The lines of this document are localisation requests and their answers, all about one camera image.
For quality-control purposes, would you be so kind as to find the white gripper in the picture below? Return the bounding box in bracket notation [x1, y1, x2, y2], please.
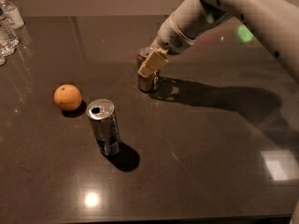
[137, 12, 196, 77]

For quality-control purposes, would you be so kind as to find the orange soda can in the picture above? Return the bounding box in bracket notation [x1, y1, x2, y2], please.
[136, 47, 160, 93]

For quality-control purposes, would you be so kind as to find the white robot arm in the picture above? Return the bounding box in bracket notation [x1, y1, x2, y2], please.
[138, 0, 299, 81]

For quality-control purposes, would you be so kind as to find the silver soda can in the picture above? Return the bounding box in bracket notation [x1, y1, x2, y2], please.
[86, 99, 121, 156]

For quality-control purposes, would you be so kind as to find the orange fruit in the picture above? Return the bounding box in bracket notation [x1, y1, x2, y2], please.
[53, 84, 82, 111]

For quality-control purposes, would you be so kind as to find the clear plastic water bottle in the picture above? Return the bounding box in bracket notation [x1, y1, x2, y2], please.
[0, 8, 20, 57]

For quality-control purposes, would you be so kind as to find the white label plastic bottle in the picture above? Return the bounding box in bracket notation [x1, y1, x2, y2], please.
[0, 0, 24, 30]

